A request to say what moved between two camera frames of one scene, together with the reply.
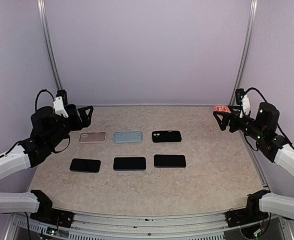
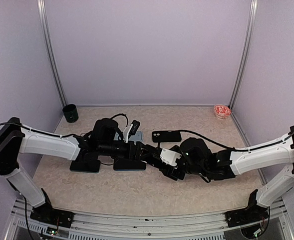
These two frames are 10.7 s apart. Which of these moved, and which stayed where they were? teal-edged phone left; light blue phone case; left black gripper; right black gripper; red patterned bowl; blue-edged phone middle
Moved: left black gripper; right black gripper
Stayed: light blue phone case; red patterned bowl; blue-edged phone middle; teal-edged phone left
